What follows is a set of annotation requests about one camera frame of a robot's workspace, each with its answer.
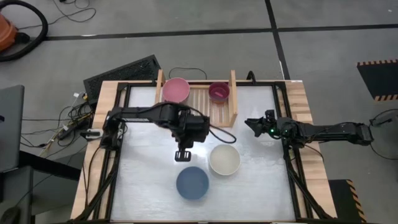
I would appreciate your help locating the black perforated panel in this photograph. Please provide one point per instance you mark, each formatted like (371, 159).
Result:
(121, 76)

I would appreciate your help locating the small white black device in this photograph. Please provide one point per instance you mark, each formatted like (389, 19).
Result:
(91, 134)

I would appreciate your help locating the white bowl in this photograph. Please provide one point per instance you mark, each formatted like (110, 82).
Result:
(224, 159)

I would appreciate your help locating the hazard striped black mat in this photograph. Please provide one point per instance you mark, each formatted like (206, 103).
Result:
(379, 79)
(343, 199)

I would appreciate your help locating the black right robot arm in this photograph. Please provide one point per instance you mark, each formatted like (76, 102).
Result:
(326, 132)

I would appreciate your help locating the orange vacuum cleaner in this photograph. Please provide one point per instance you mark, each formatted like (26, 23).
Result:
(42, 31)
(5, 31)

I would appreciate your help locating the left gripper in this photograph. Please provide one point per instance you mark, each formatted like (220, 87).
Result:
(196, 127)

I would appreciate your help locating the grey laptop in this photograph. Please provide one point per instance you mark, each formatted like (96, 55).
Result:
(11, 127)

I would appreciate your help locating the blue bowl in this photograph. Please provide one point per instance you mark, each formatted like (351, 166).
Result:
(192, 183)

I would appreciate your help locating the magenta small bowl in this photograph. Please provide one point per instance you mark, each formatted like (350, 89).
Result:
(219, 90)

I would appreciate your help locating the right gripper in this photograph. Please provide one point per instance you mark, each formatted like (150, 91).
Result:
(271, 127)

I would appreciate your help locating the black metal table frame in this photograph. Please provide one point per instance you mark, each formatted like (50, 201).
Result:
(292, 174)

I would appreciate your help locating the wooden slatted shelf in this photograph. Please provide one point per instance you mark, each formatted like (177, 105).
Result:
(202, 102)

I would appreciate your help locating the pink bowl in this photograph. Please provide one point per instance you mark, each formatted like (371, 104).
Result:
(175, 90)

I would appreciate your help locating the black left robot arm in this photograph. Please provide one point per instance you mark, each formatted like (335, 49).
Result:
(140, 113)

